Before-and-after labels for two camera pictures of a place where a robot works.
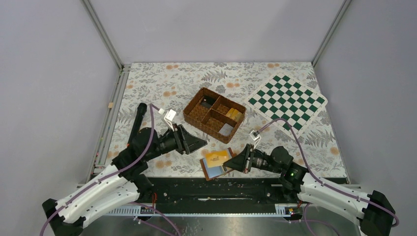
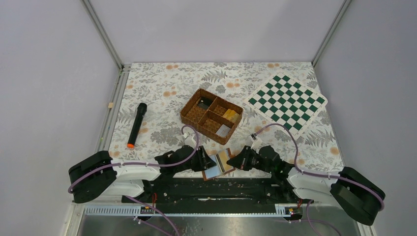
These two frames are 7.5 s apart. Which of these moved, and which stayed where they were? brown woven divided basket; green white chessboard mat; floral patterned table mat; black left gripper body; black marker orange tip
Moved: black left gripper body
Stayed: green white chessboard mat; brown woven divided basket; black marker orange tip; floral patterned table mat
